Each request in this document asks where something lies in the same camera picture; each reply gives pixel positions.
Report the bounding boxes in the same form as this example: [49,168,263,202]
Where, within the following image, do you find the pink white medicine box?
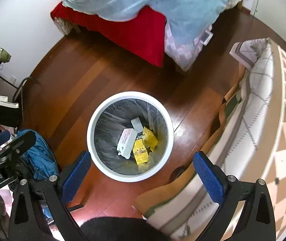
[116,128,137,159]

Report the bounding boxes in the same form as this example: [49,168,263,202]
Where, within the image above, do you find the yellow snack bag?
[142,127,158,152]

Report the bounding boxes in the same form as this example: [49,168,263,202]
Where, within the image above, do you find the grey white carton box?
[131,117,144,139]

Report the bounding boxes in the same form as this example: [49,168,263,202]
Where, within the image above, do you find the white round trash bin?
[87,91,174,183]

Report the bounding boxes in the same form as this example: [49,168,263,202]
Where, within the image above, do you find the blue jacket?
[17,130,59,181]

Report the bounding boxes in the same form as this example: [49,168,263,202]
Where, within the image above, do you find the black chair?
[0,77,37,129]

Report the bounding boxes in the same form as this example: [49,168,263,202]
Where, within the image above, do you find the checkered bed cover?
[134,38,286,240]

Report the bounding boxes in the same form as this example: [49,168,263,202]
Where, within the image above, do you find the yellow box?
[132,139,148,165]

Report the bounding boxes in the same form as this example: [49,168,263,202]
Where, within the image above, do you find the pink checkered mattress sheet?
[165,23,213,72]

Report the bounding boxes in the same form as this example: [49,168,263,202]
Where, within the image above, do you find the red bed sheet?
[50,3,166,67]

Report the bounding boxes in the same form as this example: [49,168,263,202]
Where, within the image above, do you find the light blue blanket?
[62,0,246,46]

